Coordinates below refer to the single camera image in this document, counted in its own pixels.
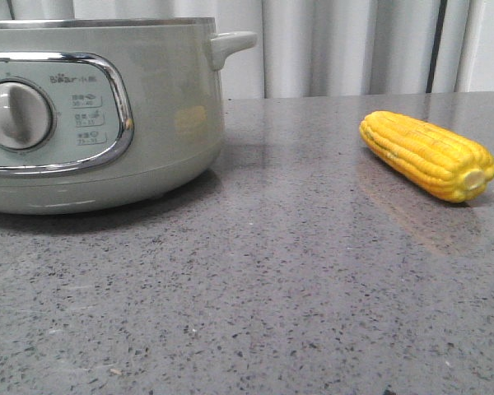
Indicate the yellow corn cob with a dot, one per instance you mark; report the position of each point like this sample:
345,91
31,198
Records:
447,165

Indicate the pale green electric cooking pot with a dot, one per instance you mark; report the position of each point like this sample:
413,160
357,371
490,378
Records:
97,114

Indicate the white pleated curtain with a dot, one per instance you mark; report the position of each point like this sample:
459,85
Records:
326,48

